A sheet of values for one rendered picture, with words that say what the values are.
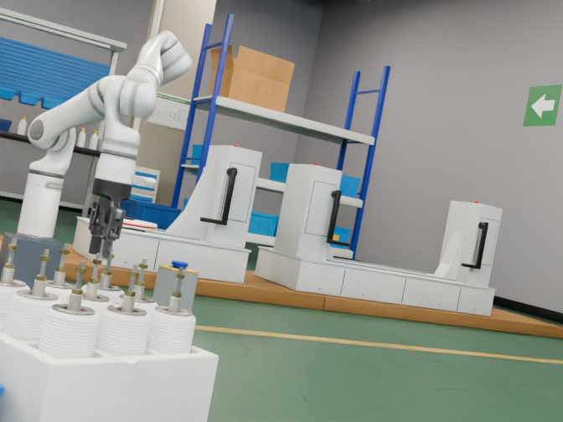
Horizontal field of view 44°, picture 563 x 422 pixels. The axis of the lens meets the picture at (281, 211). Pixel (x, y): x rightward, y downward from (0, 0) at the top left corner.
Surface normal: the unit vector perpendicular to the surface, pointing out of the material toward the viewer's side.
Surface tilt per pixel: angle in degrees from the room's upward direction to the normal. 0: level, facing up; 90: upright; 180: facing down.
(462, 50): 90
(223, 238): 90
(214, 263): 90
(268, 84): 90
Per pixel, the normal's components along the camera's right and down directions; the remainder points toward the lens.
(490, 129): -0.87, -0.17
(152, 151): 0.46, 0.08
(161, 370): 0.76, 0.14
